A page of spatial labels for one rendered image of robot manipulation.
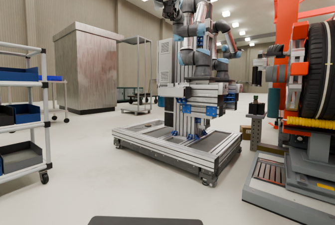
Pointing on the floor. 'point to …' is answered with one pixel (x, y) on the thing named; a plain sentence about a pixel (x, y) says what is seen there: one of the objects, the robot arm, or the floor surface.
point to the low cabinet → (122, 96)
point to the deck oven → (86, 68)
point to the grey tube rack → (24, 119)
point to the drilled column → (255, 133)
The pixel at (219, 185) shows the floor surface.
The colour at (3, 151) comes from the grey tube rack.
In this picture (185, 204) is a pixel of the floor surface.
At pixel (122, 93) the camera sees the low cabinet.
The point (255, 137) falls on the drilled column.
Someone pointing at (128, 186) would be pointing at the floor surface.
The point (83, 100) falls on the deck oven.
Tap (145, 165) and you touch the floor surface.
